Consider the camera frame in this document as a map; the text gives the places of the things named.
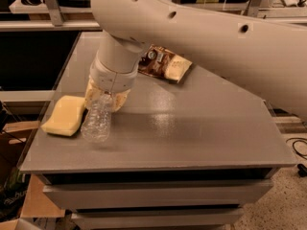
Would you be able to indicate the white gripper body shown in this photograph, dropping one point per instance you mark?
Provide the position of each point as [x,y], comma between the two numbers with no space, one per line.
[110,80]

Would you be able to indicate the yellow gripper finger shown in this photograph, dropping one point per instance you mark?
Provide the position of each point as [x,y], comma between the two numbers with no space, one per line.
[118,100]
[92,93]

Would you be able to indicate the clear plastic water bottle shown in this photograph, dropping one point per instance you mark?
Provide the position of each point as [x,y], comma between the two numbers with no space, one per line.
[96,125]

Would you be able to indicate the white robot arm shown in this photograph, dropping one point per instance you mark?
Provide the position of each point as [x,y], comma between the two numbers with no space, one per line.
[266,58]

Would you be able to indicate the yellow sponge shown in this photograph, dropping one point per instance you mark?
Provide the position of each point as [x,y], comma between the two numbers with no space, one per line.
[66,116]

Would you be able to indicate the brown sea salt chip bag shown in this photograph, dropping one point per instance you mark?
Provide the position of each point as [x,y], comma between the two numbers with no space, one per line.
[159,62]

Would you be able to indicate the grey drawer cabinet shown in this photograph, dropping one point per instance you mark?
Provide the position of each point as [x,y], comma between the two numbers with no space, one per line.
[179,156]

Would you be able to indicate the metal shelf rack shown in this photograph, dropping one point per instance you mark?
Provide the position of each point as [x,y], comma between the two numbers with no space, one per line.
[48,15]

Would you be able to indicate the brown cardboard box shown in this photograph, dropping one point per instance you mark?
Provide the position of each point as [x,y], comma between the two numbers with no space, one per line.
[23,206]

